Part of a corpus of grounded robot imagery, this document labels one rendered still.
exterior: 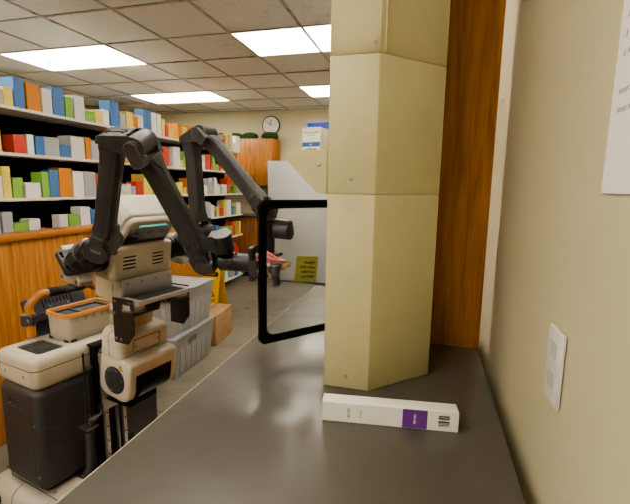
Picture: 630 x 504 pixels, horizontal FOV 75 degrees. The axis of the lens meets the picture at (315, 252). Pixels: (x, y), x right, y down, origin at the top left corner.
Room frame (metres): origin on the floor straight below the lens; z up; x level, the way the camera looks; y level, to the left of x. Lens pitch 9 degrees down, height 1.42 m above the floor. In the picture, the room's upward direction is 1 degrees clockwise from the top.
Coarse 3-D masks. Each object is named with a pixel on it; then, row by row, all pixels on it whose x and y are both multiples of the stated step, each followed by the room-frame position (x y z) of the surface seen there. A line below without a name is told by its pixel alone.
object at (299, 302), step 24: (288, 216) 1.14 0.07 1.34; (312, 216) 1.19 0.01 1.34; (288, 240) 1.14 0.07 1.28; (312, 240) 1.19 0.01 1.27; (288, 264) 1.14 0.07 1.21; (312, 264) 1.19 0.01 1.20; (288, 288) 1.14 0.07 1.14; (312, 288) 1.19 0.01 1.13; (288, 312) 1.14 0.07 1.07; (312, 312) 1.19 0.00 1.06
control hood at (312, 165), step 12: (288, 156) 0.99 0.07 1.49; (300, 156) 0.98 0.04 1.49; (312, 156) 0.98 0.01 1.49; (324, 156) 0.97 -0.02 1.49; (300, 168) 0.98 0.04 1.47; (312, 168) 0.98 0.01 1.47; (324, 168) 0.97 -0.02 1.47; (312, 180) 0.98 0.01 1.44; (324, 180) 0.97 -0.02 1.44; (324, 192) 0.97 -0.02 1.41
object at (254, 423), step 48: (240, 384) 0.96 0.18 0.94; (288, 384) 0.96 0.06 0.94; (432, 384) 0.98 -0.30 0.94; (480, 384) 0.98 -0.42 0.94; (144, 432) 0.75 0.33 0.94; (192, 432) 0.76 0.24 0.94; (240, 432) 0.76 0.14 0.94; (288, 432) 0.76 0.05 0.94; (336, 432) 0.76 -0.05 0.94; (384, 432) 0.77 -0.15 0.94; (432, 432) 0.77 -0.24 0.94; (480, 432) 0.77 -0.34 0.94; (96, 480) 0.62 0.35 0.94; (144, 480) 0.62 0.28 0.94; (192, 480) 0.62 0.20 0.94; (240, 480) 0.62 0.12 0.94; (288, 480) 0.62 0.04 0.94; (336, 480) 0.63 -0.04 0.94; (384, 480) 0.63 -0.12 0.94; (432, 480) 0.63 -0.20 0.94; (480, 480) 0.63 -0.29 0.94
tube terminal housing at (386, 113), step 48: (336, 96) 0.96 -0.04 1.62; (384, 96) 0.94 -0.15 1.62; (432, 96) 1.02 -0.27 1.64; (336, 144) 0.96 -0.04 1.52; (384, 144) 0.95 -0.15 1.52; (432, 144) 1.02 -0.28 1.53; (336, 192) 0.96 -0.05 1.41; (384, 192) 0.95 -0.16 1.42; (432, 192) 1.02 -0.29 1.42; (336, 240) 0.96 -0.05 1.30; (384, 240) 0.95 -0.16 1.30; (432, 240) 1.03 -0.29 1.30; (336, 288) 0.96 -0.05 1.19; (384, 288) 0.96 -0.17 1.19; (432, 288) 1.03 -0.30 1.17; (336, 336) 0.96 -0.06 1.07; (384, 336) 0.96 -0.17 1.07; (336, 384) 0.96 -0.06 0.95; (384, 384) 0.96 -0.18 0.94
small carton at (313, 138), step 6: (306, 132) 1.06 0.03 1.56; (312, 132) 1.05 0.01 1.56; (318, 132) 1.04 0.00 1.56; (324, 132) 1.06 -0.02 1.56; (306, 138) 1.06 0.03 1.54; (312, 138) 1.05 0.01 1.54; (318, 138) 1.04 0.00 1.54; (324, 138) 1.07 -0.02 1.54; (306, 144) 1.06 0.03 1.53; (312, 144) 1.05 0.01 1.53; (318, 144) 1.04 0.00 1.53; (324, 144) 1.07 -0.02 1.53
